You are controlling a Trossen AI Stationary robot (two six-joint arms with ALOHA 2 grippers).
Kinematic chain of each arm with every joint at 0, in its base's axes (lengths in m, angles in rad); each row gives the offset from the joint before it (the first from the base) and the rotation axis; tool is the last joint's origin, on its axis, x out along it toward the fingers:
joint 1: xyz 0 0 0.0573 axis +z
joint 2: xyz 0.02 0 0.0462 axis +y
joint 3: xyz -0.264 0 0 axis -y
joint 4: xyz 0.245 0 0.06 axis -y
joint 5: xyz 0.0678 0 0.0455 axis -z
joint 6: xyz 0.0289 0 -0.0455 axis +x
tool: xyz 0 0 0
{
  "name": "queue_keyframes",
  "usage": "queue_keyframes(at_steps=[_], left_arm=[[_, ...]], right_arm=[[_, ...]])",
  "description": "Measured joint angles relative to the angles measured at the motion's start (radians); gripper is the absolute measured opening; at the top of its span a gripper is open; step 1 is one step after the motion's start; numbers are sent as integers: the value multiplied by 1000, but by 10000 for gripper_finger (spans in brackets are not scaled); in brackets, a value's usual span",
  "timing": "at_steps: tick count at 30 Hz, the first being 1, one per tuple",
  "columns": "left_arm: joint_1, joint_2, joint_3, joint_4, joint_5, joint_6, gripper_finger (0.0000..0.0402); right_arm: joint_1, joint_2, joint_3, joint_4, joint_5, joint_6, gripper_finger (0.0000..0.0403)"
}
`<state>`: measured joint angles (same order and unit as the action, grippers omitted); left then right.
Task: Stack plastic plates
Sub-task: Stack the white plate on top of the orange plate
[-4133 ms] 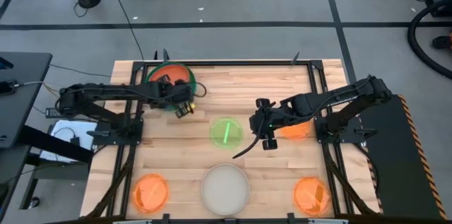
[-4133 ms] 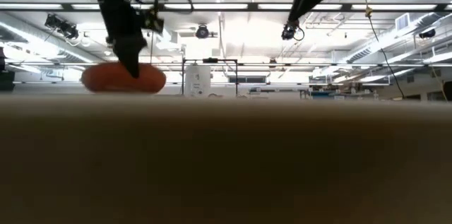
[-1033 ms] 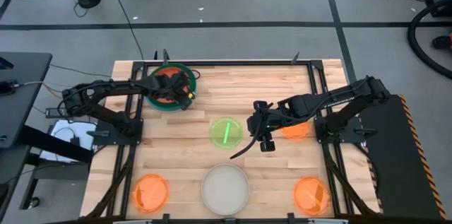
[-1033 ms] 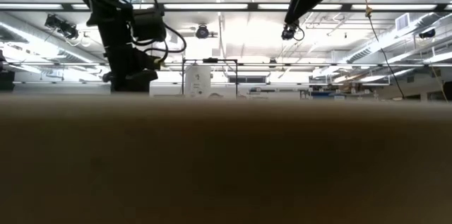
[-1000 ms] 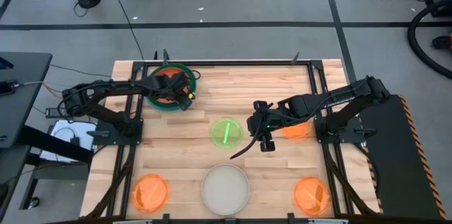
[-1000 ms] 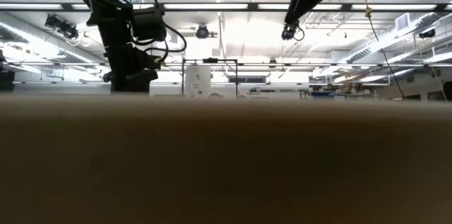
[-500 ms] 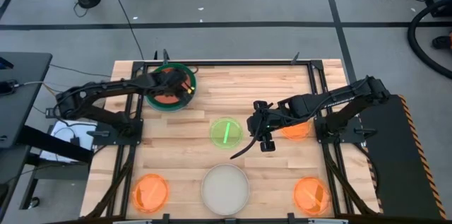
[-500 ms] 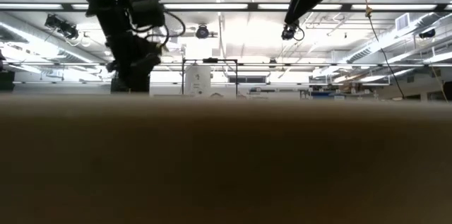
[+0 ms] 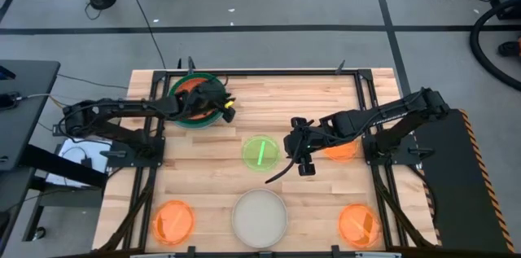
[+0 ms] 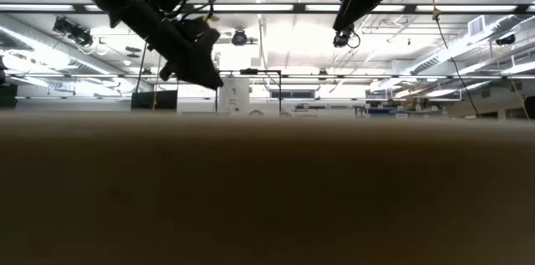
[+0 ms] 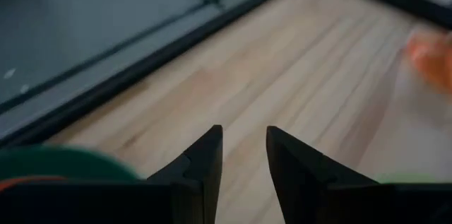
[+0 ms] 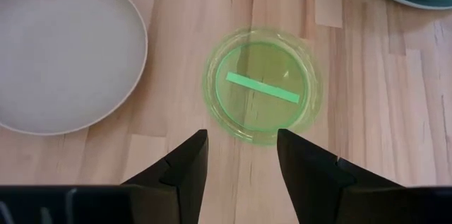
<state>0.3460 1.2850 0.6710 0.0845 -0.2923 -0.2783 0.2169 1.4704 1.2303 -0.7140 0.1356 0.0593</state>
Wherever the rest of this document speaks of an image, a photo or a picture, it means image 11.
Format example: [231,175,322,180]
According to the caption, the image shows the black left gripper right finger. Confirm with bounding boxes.
[266,126,377,224]

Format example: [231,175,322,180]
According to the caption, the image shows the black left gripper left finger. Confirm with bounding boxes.
[147,124,223,224]

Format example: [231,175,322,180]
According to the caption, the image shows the green translucent plastic plate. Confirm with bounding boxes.
[372,172,452,185]

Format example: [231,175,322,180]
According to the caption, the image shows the stack of green plates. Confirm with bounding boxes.
[0,145,142,184]

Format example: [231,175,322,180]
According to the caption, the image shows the orange translucent plastic plate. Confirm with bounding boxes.
[404,28,452,94]
[0,175,68,193]

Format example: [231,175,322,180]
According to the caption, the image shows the black aluminium table frame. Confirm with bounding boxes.
[0,0,452,149]

